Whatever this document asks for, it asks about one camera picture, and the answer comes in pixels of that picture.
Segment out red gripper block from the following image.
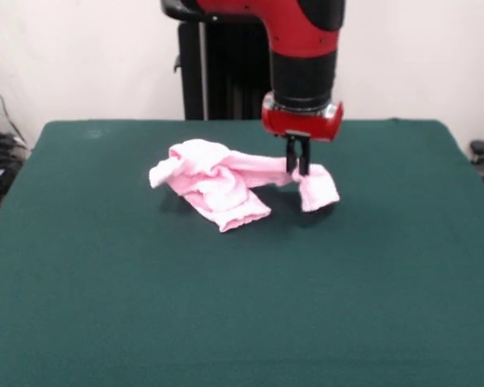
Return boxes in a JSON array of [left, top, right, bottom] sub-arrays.
[[261, 91, 344, 177]]

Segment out pink garment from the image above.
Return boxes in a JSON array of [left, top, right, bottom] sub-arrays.
[[148, 138, 341, 234]]

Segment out dark green table cloth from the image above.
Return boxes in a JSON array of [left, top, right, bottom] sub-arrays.
[[0, 119, 484, 387]]

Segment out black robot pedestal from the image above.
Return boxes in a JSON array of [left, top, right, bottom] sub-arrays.
[[160, 0, 273, 121]]

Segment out black cable bundle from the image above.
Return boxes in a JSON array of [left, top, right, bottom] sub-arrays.
[[0, 131, 30, 164]]

